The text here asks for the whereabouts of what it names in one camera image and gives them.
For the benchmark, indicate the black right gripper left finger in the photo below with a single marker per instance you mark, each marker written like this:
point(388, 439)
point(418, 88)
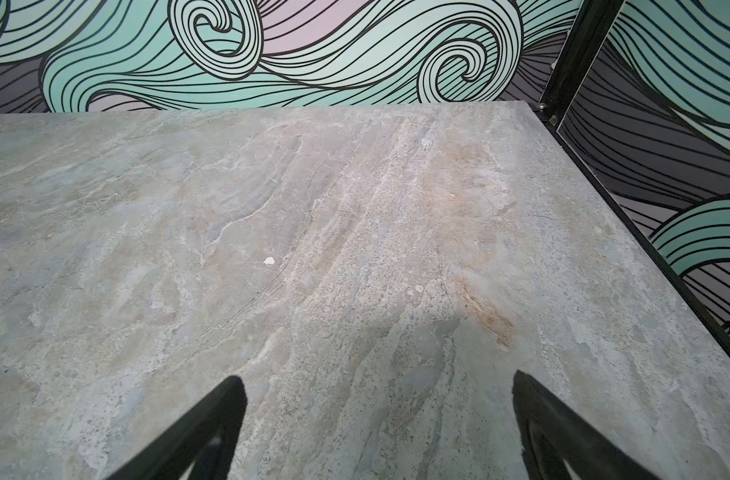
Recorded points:
point(199, 445)

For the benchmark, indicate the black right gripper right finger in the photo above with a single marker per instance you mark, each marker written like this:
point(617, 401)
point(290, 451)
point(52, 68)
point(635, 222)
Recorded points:
point(557, 443)

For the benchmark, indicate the black corner frame post right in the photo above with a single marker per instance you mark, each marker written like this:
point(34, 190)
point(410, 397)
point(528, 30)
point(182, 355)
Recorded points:
point(586, 37)

